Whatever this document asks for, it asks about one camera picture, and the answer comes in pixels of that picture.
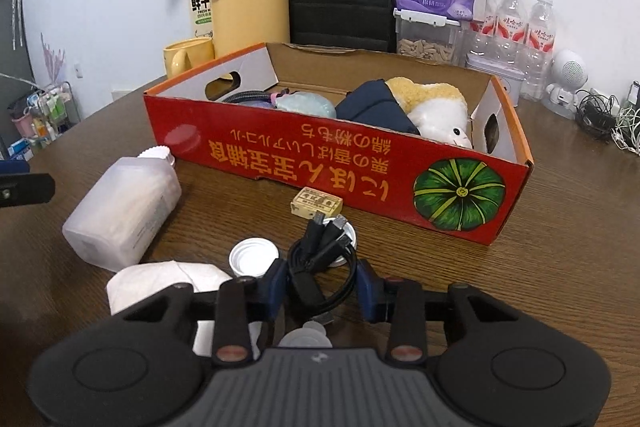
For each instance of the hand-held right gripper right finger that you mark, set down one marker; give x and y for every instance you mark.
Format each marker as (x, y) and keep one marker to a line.
(367, 292)

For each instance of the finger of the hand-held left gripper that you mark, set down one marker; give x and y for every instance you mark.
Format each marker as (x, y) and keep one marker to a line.
(30, 189)

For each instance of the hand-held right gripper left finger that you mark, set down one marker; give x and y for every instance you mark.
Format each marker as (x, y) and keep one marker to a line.
(276, 289)

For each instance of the white jar lid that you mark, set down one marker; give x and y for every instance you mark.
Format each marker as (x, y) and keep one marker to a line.
(350, 237)
(252, 257)

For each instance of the clear plastic bottle white cap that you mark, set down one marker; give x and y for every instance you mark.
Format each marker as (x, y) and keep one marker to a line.
(125, 207)

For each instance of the cardboard box with red side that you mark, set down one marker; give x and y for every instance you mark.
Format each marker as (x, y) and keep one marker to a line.
(350, 167)

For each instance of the translucent plastic cap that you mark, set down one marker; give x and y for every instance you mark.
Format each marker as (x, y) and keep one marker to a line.
(305, 337)

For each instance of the rolling storage cart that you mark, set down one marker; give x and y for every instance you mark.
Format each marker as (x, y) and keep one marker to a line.
(45, 117)

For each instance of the small yellow box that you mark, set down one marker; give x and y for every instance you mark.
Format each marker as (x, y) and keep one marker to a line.
(316, 204)

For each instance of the dark door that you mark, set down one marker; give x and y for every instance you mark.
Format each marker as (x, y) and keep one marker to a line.
(10, 72)

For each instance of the navy cloth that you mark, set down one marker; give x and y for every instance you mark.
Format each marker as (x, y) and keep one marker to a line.
(370, 107)

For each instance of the pale blue pouch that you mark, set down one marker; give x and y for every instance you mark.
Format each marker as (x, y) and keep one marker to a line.
(307, 104)

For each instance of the cream and white plush toy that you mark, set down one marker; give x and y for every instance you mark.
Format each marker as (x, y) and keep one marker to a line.
(435, 107)

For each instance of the yellow mug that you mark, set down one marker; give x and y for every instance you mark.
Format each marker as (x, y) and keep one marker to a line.
(197, 52)

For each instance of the white milk carton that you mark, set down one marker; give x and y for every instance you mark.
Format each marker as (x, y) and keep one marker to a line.
(200, 7)

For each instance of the grey tin box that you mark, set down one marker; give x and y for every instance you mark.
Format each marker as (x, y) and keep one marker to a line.
(495, 72)

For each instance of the clear food container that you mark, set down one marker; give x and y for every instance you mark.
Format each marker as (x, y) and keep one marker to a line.
(427, 44)

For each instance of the white robot speaker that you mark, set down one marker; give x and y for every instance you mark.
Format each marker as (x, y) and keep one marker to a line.
(567, 77)

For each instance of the clear water bottle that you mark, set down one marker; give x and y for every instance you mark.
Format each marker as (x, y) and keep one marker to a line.
(541, 37)
(511, 22)
(485, 12)

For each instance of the white wall socket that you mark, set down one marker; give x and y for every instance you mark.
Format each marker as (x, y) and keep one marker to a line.
(78, 71)
(116, 95)

